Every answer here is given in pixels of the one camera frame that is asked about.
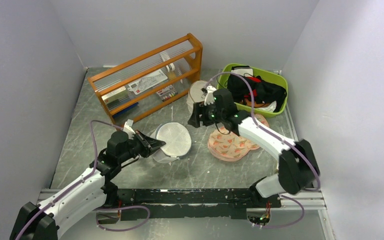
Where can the white mesh laundry bag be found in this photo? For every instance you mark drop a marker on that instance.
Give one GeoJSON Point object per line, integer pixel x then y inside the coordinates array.
{"type": "Point", "coordinates": [178, 142]}

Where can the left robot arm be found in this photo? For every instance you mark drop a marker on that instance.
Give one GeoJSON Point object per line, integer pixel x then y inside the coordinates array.
{"type": "Point", "coordinates": [93, 189]}

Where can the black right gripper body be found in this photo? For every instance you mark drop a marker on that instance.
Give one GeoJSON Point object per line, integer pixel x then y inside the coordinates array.
{"type": "Point", "coordinates": [210, 115]}

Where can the white clip on rack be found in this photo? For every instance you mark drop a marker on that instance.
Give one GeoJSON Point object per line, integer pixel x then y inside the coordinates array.
{"type": "Point", "coordinates": [170, 67]}

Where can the green plastic basin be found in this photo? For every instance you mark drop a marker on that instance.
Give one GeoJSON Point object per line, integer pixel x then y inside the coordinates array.
{"type": "Point", "coordinates": [265, 75]}

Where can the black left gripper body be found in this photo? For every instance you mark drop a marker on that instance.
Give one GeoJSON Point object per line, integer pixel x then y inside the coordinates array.
{"type": "Point", "coordinates": [135, 147]}

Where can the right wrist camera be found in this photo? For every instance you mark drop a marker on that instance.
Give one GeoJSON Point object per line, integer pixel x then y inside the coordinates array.
{"type": "Point", "coordinates": [208, 93]}

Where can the white folded garment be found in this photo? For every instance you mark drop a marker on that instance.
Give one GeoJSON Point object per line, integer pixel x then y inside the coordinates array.
{"type": "Point", "coordinates": [243, 70]}

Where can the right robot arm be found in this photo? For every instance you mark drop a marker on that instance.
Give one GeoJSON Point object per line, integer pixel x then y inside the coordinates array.
{"type": "Point", "coordinates": [297, 165]}

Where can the green box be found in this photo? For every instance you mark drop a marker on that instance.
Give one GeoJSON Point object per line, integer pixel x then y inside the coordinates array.
{"type": "Point", "coordinates": [114, 95]}

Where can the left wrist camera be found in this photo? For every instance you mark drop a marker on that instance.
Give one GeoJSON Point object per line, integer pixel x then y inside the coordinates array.
{"type": "Point", "coordinates": [128, 127]}

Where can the orange wooden rack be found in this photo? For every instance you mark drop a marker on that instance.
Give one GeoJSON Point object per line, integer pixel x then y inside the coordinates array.
{"type": "Point", "coordinates": [186, 54]}

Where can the colourful marker pack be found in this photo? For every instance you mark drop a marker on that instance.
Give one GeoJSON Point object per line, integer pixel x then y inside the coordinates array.
{"type": "Point", "coordinates": [167, 93]}

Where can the cream round laundry bag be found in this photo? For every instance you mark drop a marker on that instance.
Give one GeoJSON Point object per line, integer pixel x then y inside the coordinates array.
{"type": "Point", "coordinates": [195, 94]}

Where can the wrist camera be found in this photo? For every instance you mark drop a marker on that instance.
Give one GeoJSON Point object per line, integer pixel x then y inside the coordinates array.
{"type": "Point", "coordinates": [128, 127]}
{"type": "Point", "coordinates": [208, 93]}

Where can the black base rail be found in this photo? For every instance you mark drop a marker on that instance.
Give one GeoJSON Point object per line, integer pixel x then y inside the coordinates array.
{"type": "Point", "coordinates": [187, 203]}

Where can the clear plastic package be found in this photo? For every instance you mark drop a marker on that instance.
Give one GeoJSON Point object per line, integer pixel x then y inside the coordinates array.
{"type": "Point", "coordinates": [146, 82]}

